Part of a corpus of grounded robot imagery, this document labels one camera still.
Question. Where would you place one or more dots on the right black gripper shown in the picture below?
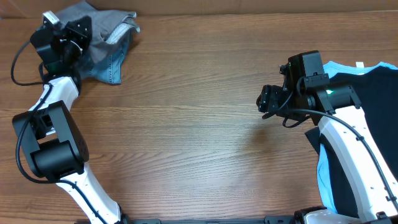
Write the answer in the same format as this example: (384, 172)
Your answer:
(273, 98)

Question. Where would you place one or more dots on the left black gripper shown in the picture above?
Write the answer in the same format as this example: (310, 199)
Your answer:
(72, 29)

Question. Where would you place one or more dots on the grey cotton shorts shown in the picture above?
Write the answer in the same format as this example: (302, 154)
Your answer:
(109, 27)

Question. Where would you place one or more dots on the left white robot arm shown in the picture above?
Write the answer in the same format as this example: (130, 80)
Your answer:
(50, 148)

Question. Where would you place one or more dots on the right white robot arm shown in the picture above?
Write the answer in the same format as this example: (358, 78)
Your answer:
(337, 111)

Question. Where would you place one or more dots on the folded blue denim shorts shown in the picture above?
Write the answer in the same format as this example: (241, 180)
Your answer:
(109, 69)

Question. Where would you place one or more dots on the black t-shirt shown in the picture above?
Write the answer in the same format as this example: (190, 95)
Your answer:
(377, 91)

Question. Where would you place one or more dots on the light blue t-shirt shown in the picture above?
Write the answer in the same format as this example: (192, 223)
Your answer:
(334, 188)

